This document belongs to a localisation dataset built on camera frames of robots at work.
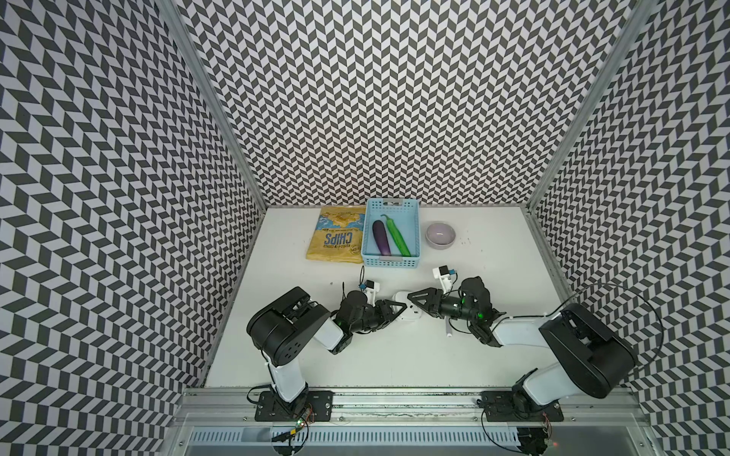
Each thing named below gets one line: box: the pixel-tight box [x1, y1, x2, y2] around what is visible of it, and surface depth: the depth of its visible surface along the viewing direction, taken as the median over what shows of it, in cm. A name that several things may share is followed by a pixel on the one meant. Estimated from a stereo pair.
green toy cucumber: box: [380, 213, 412, 257], surface depth 110 cm
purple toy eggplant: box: [372, 219, 392, 256], surface depth 108 cm
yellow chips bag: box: [306, 205, 365, 264], surface depth 109 cm
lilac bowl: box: [424, 222, 457, 250], surface depth 107 cm
